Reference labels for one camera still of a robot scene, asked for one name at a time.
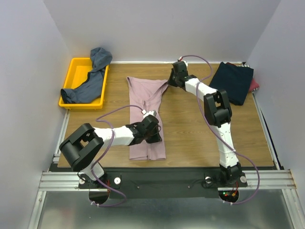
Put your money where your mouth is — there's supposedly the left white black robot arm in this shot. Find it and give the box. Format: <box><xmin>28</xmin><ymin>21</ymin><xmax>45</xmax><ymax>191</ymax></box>
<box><xmin>59</xmin><ymin>113</ymin><xmax>164</xmax><ymax>188</ymax></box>

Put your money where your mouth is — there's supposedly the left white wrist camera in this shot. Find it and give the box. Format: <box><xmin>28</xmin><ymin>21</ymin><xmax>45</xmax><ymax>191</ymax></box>
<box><xmin>141</xmin><ymin>109</ymin><xmax>157</xmax><ymax>118</ymax></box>

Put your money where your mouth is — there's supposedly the pink tank top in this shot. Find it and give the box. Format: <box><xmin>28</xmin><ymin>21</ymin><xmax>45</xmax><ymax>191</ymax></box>
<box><xmin>127</xmin><ymin>77</ymin><xmax>168</xmax><ymax>160</ymax></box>

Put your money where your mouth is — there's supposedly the folded navy tank top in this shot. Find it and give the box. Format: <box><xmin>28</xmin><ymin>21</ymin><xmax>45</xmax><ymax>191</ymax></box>
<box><xmin>209</xmin><ymin>62</ymin><xmax>254</xmax><ymax>106</ymax></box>

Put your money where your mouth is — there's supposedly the aluminium frame rail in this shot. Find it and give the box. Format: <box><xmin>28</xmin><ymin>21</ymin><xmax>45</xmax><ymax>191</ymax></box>
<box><xmin>30</xmin><ymin>107</ymin><xmax>297</xmax><ymax>229</ymax></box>

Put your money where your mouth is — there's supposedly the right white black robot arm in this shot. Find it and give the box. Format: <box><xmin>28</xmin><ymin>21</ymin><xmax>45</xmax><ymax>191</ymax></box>
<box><xmin>168</xmin><ymin>61</ymin><xmax>242</xmax><ymax>186</ymax></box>

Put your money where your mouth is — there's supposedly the folded maroon tank top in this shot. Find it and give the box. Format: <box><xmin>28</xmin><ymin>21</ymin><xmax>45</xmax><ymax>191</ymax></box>
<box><xmin>237</xmin><ymin>62</ymin><xmax>260</xmax><ymax>92</ymax></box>

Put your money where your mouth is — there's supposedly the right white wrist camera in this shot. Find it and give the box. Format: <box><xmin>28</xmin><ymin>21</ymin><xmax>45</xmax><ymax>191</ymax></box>
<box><xmin>177</xmin><ymin>56</ymin><xmax>188</xmax><ymax>67</ymax></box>

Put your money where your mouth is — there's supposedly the blue-grey tank top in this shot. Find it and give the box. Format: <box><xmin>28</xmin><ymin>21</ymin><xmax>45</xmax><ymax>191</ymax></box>
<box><xmin>61</xmin><ymin>47</ymin><xmax>112</xmax><ymax>104</ymax></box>

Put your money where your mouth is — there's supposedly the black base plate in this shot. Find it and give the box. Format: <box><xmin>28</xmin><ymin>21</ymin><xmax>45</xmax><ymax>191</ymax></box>
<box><xmin>78</xmin><ymin>167</ymin><xmax>248</xmax><ymax>200</ymax></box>

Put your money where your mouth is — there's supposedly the yellow plastic tray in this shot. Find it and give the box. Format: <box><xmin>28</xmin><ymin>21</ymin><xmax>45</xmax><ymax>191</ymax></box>
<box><xmin>58</xmin><ymin>57</ymin><xmax>110</xmax><ymax>110</ymax></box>

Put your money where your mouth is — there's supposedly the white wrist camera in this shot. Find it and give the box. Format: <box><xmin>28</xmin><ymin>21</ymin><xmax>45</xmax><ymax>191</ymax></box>
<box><xmin>141</xmin><ymin>109</ymin><xmax>157</xmax><ymax>118</ymax></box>
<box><xmin>177</xmin><ymin>56</ymin><xmax>188</xmax><ymax>67</ymax></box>

